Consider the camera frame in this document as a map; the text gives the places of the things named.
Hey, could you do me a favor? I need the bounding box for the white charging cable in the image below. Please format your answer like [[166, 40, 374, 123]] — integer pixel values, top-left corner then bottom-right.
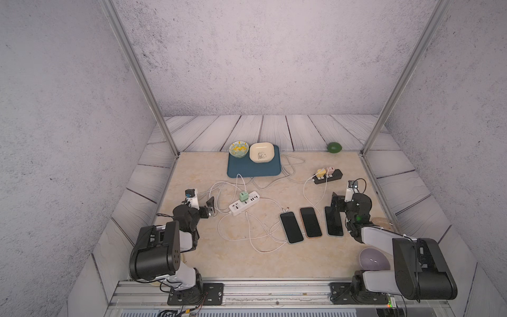
[[215, 174, 288, 243], [245, 174, 330, 254]]

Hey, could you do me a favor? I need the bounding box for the white black-screen phone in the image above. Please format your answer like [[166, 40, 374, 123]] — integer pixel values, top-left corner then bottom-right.
[[280, 211, 304, 244]]

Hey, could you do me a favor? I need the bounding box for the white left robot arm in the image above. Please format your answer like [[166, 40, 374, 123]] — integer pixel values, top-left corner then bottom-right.
[[129, 196, 215, 295]]

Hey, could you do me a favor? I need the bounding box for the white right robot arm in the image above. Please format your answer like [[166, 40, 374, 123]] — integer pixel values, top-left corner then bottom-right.
[[330, 193, 458, 305]]

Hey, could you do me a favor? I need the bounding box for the black power strip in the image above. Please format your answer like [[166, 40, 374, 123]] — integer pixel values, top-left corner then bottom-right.
[[312, 170, 343, 184]]

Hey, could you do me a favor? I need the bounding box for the green usb charger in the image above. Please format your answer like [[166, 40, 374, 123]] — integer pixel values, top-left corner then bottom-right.
[[239, 191, 249, 202]]

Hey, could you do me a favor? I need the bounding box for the yellow usb charger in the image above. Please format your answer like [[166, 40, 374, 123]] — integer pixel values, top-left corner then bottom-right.
[[316, 169, 327, 180]]

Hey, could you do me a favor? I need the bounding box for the white power strip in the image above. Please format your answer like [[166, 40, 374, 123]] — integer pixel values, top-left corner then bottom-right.
[[228, 191, 260, 216]]

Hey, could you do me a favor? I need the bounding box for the dark teal tray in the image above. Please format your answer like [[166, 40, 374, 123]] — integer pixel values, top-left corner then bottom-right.
[[227, 145, 282, 178]]

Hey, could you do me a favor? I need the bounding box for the brown glass plate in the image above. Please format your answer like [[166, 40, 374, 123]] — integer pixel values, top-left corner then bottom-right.
[[370, 217, 398, 233]]

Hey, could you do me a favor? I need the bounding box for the green lime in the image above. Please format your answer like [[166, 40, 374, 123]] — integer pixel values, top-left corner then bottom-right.
[[327, 142, 343, 154]]

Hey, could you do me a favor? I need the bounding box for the patterned teal yellow bowl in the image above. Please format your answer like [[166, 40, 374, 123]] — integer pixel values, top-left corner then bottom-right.
[[228, 141, 250, 159]]

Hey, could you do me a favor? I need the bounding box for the purple plate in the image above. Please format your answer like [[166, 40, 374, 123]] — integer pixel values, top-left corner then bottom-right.
[[359, 248, 391, 271]]

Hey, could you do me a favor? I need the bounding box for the cream square panda bowl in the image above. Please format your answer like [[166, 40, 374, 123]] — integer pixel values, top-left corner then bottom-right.
[[249, 142, 275, 164]]

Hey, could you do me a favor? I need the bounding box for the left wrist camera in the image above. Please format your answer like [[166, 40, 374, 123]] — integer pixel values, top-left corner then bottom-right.
[[185, 188, 199, 209]]

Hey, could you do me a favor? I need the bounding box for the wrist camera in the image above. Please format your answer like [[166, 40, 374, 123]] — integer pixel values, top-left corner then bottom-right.
[[185, 188, 199, 209], [345, 180, 359, 202]]

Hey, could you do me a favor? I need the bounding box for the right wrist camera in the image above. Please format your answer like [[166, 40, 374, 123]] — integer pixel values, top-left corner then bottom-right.
[[345, 180, 359, 202]]

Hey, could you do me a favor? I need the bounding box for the grey power strip cord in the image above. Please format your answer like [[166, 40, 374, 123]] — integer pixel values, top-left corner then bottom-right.
[[197, 153, 318, 215]]

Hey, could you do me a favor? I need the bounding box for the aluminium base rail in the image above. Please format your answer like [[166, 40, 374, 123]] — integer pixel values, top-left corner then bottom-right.
[[106, 278, 454, 316]]

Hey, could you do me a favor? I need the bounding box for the aluminium frame post left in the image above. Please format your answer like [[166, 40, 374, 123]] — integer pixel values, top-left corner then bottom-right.
[[100, 0, 180, 159]]

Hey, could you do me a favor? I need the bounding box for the aluminium frame post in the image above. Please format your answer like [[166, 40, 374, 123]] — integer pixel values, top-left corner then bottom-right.
[[360, 0, 452, 157], [100, 0, 180, 159]]

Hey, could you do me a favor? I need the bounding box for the aluminium frame post right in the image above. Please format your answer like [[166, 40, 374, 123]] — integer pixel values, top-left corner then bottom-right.
[[360, 0, 452, 157]]

